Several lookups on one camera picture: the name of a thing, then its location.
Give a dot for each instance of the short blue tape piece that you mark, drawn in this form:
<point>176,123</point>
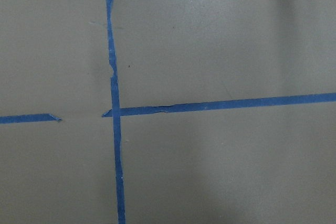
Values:
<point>29,118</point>

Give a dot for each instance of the vertical blue tape strip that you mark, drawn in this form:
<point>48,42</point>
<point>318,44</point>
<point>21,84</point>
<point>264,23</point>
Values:
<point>116,114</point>

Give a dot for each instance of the horizontal blue tape strip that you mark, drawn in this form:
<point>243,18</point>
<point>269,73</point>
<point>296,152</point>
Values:
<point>230,104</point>

